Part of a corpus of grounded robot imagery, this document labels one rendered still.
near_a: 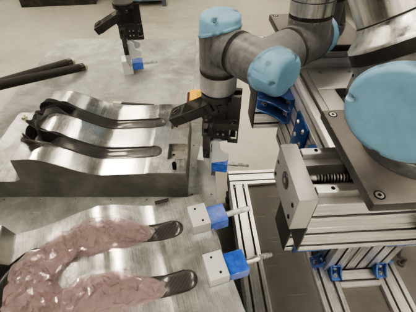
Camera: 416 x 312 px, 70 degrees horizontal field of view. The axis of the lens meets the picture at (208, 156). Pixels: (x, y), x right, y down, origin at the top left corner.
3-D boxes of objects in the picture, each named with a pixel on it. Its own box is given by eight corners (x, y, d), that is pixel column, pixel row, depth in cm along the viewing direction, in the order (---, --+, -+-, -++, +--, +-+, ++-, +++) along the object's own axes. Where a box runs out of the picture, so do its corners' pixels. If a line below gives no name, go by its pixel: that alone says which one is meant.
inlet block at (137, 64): (157, 65, 117) (155, 52, 114) (158, 71, 114) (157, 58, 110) (124, 68, 115) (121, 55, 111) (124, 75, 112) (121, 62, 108)
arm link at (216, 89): (196, 79, 56) (202, 59, 61) (197, 99, 59) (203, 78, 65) (236, 82, 55) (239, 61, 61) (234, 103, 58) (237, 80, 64)
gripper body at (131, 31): (145, 41, 103) (138, 5, 95) (119, 44, 102) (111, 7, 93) (143, 32, 109) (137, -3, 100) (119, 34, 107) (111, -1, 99)
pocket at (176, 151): (188, 153, 75) (187, 143, 72) (187, 169, 71) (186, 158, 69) (170, 153, 75) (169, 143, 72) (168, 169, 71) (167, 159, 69)
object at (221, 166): (248, 165, 79) (250, 151, 76) (247, 179, 76) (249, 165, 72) (200, 160, 81) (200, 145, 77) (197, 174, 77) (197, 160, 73)
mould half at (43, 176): (191, 127, 90) (189, 90, 81) (187, 197, 72) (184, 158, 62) (28, 128, 90) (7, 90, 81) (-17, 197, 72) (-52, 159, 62)
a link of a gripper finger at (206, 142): (208, 161, 68) (210, 127, 63) (202, 161, 68) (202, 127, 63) (211, 151, 72) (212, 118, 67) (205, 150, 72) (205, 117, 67)
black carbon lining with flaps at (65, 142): (168, 122, 81) (164, 93, 74) (161, 166, 70) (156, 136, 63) (41, 122, 81) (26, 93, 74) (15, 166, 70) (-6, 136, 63)
